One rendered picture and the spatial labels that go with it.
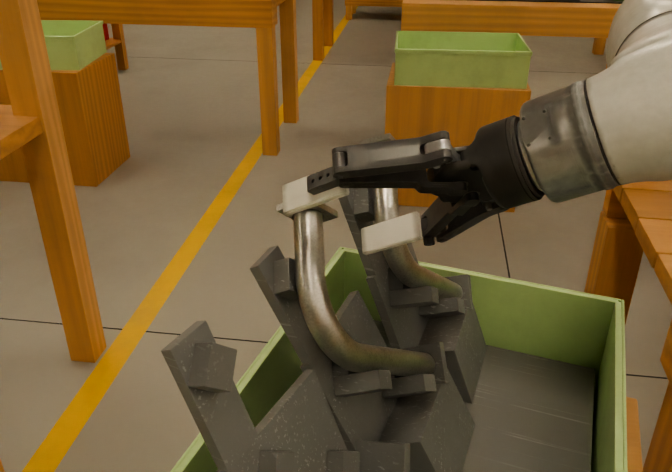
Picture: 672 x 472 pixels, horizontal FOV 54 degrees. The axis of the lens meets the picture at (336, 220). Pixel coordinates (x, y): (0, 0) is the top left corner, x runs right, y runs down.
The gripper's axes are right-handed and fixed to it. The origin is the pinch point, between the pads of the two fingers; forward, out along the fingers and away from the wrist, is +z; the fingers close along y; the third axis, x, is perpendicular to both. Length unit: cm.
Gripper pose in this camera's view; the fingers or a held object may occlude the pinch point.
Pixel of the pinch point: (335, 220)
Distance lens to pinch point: 65.6
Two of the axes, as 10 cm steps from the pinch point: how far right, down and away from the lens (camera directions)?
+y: -5.7, -3.1, -7.6
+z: -8.2, 2.7, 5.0
